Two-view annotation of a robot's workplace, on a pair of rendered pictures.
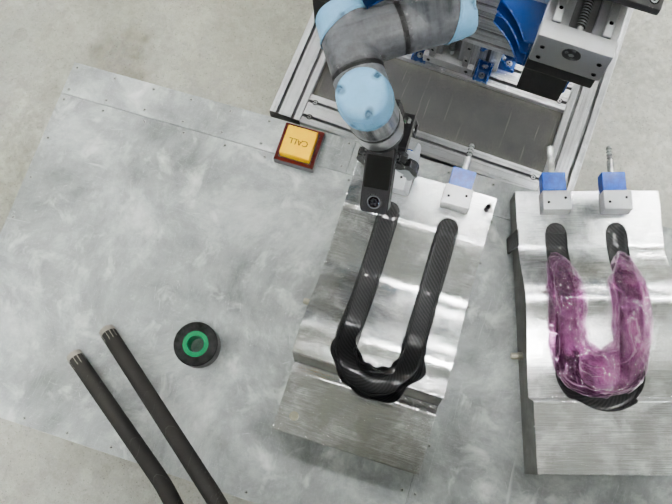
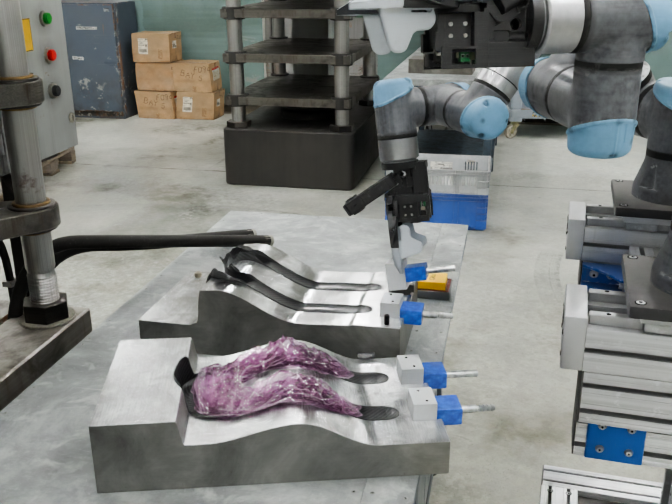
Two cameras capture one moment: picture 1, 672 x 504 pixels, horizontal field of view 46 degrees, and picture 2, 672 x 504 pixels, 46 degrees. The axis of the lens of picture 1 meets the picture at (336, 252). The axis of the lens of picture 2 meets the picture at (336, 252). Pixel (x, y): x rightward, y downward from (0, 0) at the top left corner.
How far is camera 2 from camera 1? 169 cm
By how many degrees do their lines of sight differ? 67
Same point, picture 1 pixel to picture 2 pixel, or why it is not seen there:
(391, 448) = (164, 309)
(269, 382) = not seen: hidden behind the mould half
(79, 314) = (282, 237)
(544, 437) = (155, 342)
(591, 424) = (162, 364)
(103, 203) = (364, 238)
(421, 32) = (454, 99)
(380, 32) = (445, 89)
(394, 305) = (285, 287)
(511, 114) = not seen: outside the picture
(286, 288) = not seen: hidden behind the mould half
